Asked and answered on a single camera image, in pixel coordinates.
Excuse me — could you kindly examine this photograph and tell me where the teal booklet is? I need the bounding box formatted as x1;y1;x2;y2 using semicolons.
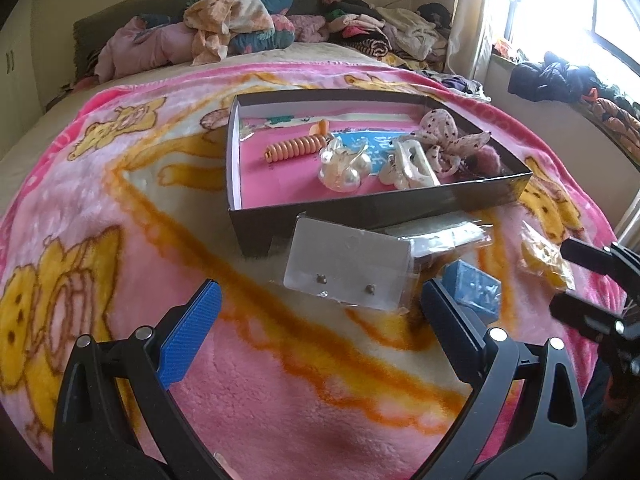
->
330;129;401;162

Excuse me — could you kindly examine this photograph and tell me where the pink quilt bundle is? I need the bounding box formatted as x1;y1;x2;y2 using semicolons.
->
94;15;201;83

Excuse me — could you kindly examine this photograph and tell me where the pink cartoon blanket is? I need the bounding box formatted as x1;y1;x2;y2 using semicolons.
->
0;57;616;480

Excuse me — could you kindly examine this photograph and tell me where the teal floral pillow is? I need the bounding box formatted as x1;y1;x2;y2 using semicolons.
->
227;0;297;53

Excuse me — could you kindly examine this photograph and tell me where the dark navy jacket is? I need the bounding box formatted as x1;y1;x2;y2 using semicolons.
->
507;51;601;106

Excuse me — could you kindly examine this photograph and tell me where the grey earring card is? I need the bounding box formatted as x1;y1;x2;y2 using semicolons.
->
282;215;413;311

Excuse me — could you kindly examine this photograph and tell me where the clear plastic packet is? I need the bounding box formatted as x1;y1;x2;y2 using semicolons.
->
385;212;493;271

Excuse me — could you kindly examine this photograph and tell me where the pile of clothes on bed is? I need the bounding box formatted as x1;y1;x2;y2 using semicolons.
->
72;0;333;78

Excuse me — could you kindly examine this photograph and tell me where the orange spiral hair tie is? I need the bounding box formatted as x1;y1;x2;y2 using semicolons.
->
264;119;332;163

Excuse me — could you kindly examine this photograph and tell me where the peach floral cloth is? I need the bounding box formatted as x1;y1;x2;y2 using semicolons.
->
184;0;275;65

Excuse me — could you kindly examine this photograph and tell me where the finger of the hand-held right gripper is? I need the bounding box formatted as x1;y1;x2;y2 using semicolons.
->
548;291;632;343
560;239;640;282

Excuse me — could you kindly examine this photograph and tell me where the pink pompom hair clip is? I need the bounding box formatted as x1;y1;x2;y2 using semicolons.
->
465;146;504;180

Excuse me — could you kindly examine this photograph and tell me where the orange black garment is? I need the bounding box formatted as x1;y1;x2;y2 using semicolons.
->
582;87;640;157

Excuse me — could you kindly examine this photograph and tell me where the pink fuzzy garment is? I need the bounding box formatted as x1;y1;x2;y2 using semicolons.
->
287;14;331;43

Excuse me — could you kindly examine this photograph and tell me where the shallow grey cardboard box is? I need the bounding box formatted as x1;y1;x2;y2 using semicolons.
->
227;89;533;257

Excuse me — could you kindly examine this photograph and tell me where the bag of yellow hair ties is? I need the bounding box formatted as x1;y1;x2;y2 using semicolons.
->
517;220;576;291

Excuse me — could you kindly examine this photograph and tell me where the cream wardrobe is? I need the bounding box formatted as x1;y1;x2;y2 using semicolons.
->
0;0;43;126

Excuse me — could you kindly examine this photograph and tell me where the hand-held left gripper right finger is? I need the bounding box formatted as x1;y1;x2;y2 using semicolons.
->
415;277;589;480

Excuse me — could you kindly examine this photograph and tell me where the beige curtain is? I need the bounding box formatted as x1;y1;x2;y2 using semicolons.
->
445;0;516;86

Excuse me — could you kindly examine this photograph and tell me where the white claw hair clip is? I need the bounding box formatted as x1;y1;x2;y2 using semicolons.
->
377;137;441;191

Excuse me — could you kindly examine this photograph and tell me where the polka dot bow hair tie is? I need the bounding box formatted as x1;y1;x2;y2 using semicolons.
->
410;110;493;177

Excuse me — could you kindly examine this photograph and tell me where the orange cloth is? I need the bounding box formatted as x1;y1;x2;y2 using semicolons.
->
492;39;526;62

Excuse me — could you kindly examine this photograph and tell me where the small blue box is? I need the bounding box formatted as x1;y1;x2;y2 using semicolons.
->
442;260;502;326

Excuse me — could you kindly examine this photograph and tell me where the window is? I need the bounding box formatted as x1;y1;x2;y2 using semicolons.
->
495;0;640;76

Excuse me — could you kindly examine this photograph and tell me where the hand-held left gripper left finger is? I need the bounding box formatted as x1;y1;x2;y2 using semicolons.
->
52;279;223;480

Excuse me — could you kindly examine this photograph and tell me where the pearl hair clip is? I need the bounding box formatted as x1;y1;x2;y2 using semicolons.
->
317;139;373;193

